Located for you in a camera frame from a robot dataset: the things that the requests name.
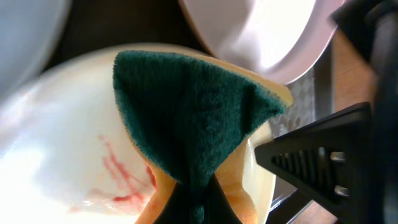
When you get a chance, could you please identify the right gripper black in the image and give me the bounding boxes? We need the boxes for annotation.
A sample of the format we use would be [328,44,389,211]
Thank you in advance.
[331,0,397,223]

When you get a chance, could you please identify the pink plate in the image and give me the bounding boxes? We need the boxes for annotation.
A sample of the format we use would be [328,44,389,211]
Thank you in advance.
[179,0,345,85]

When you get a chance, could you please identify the pale green plate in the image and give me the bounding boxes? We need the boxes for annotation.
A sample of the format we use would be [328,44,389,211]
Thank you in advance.
[1,0,72,100]

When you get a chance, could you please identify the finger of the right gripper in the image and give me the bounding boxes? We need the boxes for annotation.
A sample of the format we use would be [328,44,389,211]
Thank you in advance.
[254,102,371,218]

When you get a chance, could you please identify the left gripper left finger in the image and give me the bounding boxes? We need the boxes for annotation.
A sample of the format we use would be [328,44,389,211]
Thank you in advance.
[154,183,191,224]

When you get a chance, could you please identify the green yellow sponge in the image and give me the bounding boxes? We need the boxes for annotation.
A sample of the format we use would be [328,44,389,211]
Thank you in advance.
[113,50,293,223]

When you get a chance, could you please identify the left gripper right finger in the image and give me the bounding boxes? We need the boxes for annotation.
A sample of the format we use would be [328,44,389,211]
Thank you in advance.
[203,175,242,224]

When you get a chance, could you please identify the white plate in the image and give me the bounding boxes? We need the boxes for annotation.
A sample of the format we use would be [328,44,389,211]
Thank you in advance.
[1,44,269,223]

